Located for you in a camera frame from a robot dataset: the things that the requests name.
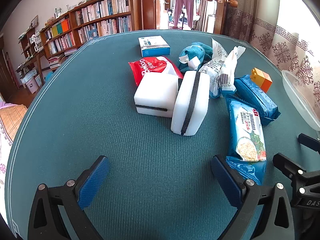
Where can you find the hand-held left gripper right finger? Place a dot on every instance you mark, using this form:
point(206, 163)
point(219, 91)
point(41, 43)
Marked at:
point(225, 180)

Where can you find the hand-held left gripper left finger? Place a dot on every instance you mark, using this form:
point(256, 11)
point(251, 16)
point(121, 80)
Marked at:
point(96, 180)

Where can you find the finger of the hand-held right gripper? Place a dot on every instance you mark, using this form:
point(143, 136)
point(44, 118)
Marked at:
point(287, 163)
point(310, 142)

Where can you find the clear plastic bowl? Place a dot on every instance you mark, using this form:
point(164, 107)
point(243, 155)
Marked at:
point(297, 97)

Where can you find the blue cracker packet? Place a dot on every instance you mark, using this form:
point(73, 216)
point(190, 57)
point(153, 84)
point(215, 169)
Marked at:
point(243, 130)

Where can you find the dark blue snack packet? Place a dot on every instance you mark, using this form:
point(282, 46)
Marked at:
point(255, 97)

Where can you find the orange and yellow toy block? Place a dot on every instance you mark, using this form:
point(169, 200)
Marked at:
point(262, 80)

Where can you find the white sponge with black stripe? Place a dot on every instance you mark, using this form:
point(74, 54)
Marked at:
point(155, 92)
point(180, 110)

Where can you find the white plastic packet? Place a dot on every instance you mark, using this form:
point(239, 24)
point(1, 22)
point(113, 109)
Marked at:
point(220, 70)

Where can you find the red glue packet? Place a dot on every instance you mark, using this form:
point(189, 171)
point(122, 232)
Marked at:
point(152, 66)

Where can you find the teal knitted cloth bundle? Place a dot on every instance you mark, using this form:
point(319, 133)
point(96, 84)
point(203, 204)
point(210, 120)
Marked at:
point(195, 52)

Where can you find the white and blue medicine box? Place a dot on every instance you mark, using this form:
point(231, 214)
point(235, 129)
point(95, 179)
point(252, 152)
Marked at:
point(152, 45)

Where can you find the green table mat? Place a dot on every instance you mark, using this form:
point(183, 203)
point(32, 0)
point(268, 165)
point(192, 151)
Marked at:
point(100, 130)

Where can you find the floral bed sheet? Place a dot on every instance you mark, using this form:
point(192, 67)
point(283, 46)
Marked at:
point(3, 160)

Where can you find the orange woven mat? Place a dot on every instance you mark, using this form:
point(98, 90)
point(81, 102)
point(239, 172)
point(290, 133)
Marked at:
point(12, 120)

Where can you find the patterned beige curtain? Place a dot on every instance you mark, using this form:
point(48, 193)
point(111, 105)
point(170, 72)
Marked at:
point(275, 42)

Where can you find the white storage box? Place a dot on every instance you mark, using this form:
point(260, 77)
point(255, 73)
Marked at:
point(31, 83)

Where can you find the pile of books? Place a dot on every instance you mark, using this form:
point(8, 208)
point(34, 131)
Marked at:
point(60, 58)

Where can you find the small wooden rack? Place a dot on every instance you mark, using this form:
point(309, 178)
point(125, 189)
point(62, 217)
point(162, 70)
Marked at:
point(26, 47)

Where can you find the wooden door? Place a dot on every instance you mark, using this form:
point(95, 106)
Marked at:
point(221, 17)

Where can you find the brown striped curtain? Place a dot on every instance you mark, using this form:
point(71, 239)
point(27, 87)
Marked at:
point(206, 10)

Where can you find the rows of books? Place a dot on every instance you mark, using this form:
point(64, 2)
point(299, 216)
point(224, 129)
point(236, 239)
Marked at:
point(110, 7)

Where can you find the wooden bookshelf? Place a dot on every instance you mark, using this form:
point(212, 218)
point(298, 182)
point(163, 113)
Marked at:
point(136, 10)

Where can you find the purple hanging pants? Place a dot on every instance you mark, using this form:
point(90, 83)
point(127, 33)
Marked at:
point(185, 2)

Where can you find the wooden door frame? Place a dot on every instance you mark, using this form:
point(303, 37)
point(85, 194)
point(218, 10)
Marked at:
point(150, 5)

